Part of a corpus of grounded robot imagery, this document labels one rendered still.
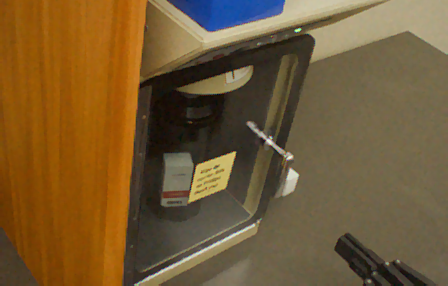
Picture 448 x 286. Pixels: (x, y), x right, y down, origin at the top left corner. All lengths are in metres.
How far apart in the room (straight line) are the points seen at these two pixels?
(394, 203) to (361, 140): 0.21
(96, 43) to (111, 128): 0.09
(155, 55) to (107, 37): 0.10
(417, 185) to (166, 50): 0.91
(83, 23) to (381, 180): 0.94
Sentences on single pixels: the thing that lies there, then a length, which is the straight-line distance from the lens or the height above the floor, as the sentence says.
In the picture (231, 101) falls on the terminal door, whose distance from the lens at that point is 0.83.
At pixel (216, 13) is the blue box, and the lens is 0.58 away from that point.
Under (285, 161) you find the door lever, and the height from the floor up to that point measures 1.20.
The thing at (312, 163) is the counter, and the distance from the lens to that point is 1.37.
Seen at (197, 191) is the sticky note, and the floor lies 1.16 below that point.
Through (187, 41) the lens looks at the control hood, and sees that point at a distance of 0.59.
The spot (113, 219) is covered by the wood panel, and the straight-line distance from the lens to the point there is 0.70.
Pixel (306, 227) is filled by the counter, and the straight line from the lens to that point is 1.22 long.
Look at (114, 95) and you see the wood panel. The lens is 0.58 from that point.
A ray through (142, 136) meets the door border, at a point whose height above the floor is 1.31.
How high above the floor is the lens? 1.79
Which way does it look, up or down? 38 degrees down
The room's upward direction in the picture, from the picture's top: 12 degrees clockwise
